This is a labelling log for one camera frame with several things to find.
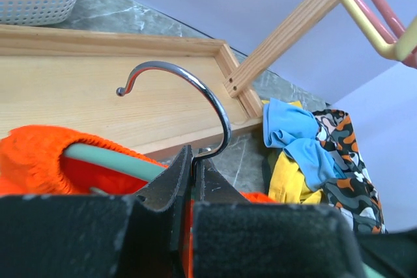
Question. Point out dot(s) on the light blue garment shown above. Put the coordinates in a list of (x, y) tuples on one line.
[(294, 130)]

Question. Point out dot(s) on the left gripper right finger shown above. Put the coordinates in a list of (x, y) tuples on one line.
[(211, 187)]

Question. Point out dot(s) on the camouflage patterned shorts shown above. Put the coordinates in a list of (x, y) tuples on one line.
[(353, 194)]

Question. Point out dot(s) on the yellow hanger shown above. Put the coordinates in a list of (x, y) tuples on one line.
[(385, 43)]

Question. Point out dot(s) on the white laundry basket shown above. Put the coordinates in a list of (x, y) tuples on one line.
[(35, 12)]

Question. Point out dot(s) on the orange shorts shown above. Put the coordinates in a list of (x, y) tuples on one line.
[(62, 218)]

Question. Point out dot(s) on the pink hanger right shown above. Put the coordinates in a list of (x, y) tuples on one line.
[(390, 17)]

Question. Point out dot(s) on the wooden clothes rack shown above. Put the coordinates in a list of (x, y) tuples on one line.
[(69, 78)]

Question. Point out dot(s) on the yellow garment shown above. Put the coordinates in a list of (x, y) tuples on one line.
[(288, 184)]

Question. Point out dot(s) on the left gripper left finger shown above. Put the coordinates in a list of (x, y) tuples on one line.
[(159, 194)]

